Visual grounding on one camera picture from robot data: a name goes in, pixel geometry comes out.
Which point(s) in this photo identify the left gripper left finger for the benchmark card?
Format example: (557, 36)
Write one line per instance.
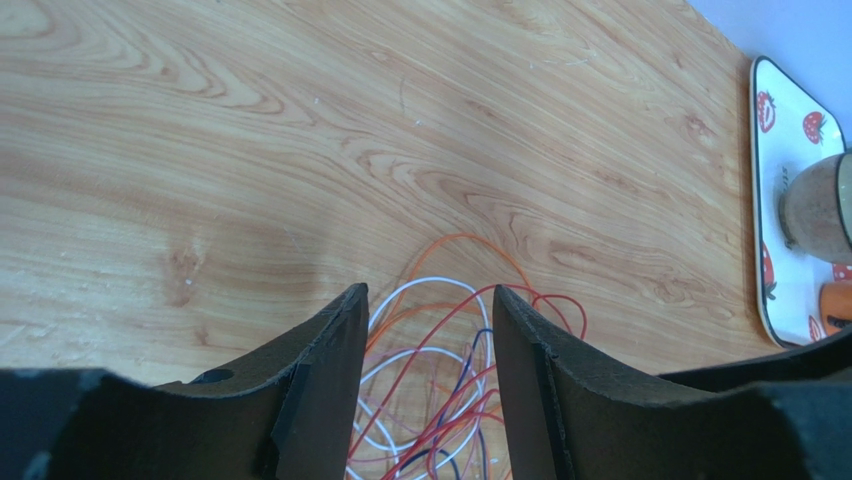
(282, 411)

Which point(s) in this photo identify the strawberry pattern tray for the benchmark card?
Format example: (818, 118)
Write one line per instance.
(790, 131)

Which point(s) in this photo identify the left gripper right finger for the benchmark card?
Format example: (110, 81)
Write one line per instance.
(573, 412)

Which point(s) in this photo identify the beige ceramic bowl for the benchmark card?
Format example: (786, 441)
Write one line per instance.
(815, 210)

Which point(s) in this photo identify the orange mug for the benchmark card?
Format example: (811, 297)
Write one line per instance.
(835, 306)

